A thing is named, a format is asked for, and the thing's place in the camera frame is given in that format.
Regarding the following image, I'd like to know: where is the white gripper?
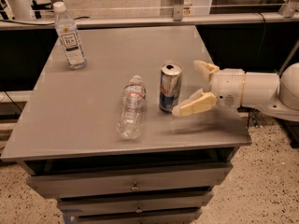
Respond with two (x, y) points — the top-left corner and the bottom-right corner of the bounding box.
(172, 60), (246, 117)

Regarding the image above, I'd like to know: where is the silver blue redbull can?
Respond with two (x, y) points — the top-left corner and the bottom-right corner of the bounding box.
(159, 62), (183, 112)

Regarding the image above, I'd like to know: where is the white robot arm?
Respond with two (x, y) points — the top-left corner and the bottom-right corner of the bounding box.
(172, 60), (299, 121)

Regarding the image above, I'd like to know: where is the clear plastic water bottle lying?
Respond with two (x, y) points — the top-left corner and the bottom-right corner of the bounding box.
(117, 76), (146, 140)

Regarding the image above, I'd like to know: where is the upright labelled tea bottle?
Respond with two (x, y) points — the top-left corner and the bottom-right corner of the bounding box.
(53, 2), (87, 69)

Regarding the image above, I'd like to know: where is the top grey drawer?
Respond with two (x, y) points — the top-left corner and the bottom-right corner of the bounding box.
(27, 161), (233, 199)

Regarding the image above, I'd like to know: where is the grey drawer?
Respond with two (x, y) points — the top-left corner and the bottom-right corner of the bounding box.
(58, 189), (213, 217)
(27, 161), (233, 199)
(76, 208), (202, 224)

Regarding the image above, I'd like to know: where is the middle grey drawer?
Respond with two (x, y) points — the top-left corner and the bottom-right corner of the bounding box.
(58, 189), (213, 217)

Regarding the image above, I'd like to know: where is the bottom grey drawer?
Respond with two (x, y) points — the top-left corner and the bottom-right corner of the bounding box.
(76, 208), (202, 224)

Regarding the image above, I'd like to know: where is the grey metal rail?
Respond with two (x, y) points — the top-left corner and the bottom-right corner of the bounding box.
(0, 12), (299, 31)

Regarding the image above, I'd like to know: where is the black cable on left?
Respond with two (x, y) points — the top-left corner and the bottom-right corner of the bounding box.
(0, 89), (23, 114)

